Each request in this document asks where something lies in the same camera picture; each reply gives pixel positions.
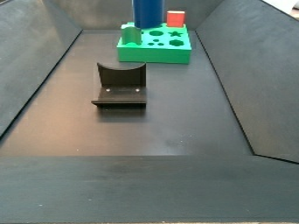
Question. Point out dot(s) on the blue cylinder peg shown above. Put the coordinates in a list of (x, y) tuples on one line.
[(148, 13)]

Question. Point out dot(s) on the black curved holder stand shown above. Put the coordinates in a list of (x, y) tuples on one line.
[(122, 85)]

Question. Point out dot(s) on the red block peg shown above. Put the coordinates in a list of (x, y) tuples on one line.
[(175, 18)]

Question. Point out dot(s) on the green notched block peg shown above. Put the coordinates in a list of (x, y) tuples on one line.
[(131, 34)]

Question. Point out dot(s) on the green shape sorter board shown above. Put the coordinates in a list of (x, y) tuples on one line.
[(166, 45)]

